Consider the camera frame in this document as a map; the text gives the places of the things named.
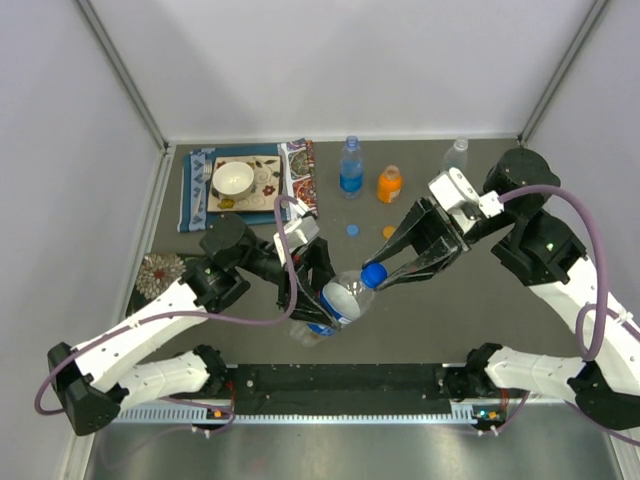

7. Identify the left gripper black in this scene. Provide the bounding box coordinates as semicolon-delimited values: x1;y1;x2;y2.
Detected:
235;236;354;328

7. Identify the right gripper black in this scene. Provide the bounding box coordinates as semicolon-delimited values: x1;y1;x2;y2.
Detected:
363;197;516;290

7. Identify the orange bottle cap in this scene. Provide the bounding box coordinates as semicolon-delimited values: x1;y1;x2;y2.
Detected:
382;226;396;239

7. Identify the clear water bottle blue cap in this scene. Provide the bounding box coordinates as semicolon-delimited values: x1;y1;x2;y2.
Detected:
288;262;389;349

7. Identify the orange juice bottle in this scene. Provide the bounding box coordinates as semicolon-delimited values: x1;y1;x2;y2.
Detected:
377;165;403;204

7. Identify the blue liquid bottle blue cap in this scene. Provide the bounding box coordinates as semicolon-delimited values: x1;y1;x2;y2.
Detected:
339;135;364;199

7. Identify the clear bottle green label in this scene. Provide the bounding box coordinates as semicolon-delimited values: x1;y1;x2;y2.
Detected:
440;137;469;172

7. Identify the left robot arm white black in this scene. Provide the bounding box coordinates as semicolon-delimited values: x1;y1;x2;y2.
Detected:
47;213;337;436

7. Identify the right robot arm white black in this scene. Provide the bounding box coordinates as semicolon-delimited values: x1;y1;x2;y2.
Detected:
372;147;639;432

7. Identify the blue patterned placemat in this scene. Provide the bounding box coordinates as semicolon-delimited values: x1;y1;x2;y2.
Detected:
177;138;319;234

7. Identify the square floral plate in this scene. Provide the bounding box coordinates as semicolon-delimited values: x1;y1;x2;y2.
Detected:
207;155;282;213

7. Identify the white ceramic bowl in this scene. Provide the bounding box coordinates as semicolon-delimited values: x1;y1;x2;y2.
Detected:
211;162;255;200

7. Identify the dark floral coaster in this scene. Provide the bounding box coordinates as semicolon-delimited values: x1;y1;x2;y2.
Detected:
125;253;202;317

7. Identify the silver fork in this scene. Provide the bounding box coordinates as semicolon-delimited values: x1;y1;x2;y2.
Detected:
192;160;213;215

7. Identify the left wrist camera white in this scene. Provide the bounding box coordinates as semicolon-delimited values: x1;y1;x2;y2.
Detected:
284;200;320;252

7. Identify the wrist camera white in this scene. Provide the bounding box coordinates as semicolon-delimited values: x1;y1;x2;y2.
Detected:
284;200;320;252
428;167;504;234

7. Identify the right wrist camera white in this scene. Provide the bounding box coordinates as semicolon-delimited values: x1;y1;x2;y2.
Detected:
428;167;504;234

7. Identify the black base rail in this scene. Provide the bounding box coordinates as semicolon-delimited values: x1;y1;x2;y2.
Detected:
214;363;479;416

